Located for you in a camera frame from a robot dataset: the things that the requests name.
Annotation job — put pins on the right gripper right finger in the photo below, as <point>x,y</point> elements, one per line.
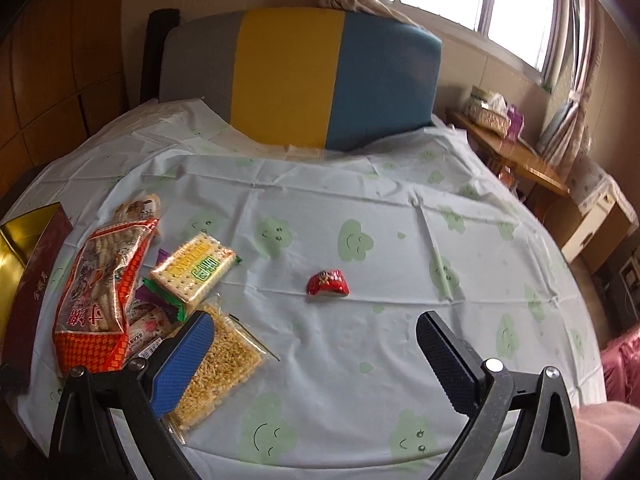
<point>544,442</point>

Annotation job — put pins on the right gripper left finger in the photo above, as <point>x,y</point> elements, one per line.
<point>85,443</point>

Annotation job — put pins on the large red orange snack bag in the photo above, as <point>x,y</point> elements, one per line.
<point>91,328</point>

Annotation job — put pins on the purple snack packet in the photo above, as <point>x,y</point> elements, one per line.
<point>154,289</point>

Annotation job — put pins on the clear puffed rice snack pack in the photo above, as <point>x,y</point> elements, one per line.
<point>232,359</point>

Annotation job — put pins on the yellow green cracker pack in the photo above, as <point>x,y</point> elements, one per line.
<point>197,266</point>

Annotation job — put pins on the red gold gift box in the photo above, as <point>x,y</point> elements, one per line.
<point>29,247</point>

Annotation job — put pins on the pink cushion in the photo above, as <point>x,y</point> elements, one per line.
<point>605,430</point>

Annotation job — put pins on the pink white snack bar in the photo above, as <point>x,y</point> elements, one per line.
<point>151,325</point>

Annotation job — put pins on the small red wrapped candy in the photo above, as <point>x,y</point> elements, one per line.
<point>328,283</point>

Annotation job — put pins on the pale green cloud tablecloth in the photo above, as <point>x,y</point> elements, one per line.
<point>337,255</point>

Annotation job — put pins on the wooden side table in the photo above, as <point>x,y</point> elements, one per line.
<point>548,186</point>

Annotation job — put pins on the tissue box on side table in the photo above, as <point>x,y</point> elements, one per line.
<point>490,110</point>

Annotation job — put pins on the beige curtain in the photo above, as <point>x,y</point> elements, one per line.
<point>576,48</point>

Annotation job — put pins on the grey yellow blue chair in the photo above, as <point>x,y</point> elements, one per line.
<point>307,77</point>

